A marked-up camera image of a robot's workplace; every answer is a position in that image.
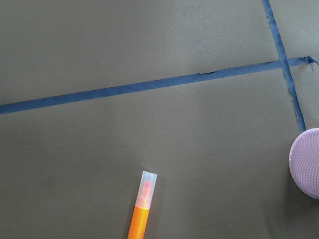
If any orange highlighter pen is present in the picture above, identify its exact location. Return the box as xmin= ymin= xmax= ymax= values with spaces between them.
xmin=127 ymin=171 xmax=157 ymax=239

